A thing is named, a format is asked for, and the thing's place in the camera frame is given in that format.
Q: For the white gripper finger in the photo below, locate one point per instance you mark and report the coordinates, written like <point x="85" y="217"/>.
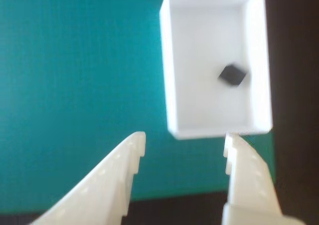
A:
<point x="251" y="185"/>
<point x="99" y="187"/>

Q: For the black cube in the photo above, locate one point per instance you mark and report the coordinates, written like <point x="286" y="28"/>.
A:
<point x="232" y="75"/>

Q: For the white rectangular bin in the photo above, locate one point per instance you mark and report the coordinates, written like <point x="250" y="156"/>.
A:
<point x="207" y="48"/>

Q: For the green cutting mat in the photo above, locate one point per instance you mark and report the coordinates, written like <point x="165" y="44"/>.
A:
<point x="74" y="73"/>

